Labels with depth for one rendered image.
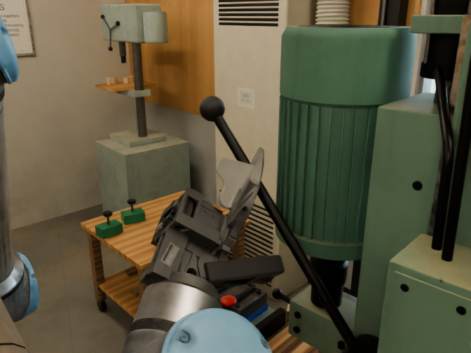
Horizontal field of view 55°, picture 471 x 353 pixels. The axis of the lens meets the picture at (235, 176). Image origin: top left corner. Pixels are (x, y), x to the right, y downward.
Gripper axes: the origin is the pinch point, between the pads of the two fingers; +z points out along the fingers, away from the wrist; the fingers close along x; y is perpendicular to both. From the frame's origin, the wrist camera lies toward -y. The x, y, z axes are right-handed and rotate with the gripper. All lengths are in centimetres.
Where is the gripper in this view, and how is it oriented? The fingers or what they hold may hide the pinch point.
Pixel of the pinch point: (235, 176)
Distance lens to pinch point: 63.9
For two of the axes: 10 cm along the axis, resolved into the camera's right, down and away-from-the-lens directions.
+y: -8.2, -4.9, -3.0
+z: 2.0, -7.3, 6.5
